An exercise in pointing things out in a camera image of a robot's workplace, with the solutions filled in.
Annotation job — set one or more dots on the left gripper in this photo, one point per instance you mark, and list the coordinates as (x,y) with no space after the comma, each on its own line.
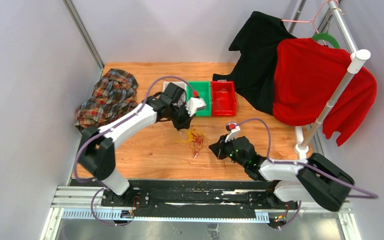
(185,123)

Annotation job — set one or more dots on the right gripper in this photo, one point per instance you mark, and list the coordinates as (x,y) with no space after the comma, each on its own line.
(219,148)

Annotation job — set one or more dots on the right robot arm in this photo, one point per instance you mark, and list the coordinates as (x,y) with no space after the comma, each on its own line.
(315,179)

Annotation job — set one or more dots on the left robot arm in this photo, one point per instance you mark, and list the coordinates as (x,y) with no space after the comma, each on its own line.
(96,152)

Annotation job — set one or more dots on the white plastic bin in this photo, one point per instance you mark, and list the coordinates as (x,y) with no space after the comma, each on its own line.
(176,90)

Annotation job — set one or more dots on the red plastic bin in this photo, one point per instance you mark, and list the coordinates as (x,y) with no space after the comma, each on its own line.
(223,99)

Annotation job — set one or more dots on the plaid flannel shirt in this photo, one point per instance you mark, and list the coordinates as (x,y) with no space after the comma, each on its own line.
(113,96)

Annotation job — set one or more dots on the black shirt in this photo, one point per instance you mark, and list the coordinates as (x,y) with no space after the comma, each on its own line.
(253,74)

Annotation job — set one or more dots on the red sweater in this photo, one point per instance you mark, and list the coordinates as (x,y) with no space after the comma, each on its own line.
(306,75)

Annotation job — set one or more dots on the green hanger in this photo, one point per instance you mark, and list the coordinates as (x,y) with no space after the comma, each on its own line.
(323,36)

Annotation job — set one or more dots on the pink hanger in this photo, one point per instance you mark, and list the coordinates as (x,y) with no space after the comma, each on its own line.
(296,18)

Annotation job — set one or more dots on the white clothes rack pole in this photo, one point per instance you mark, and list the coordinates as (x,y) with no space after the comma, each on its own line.
(358,59)

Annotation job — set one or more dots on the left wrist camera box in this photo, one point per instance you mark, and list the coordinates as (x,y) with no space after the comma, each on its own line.
(195,104)

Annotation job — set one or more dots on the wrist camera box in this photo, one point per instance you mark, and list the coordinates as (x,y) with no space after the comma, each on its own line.
(195,104)
(233,129)

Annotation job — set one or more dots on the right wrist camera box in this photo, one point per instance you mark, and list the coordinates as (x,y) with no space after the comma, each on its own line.
(233,129)

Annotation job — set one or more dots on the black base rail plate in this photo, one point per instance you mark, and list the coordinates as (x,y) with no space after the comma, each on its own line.
(196,199)

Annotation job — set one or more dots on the aluminium frame post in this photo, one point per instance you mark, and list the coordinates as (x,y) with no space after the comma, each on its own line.
(77,20)

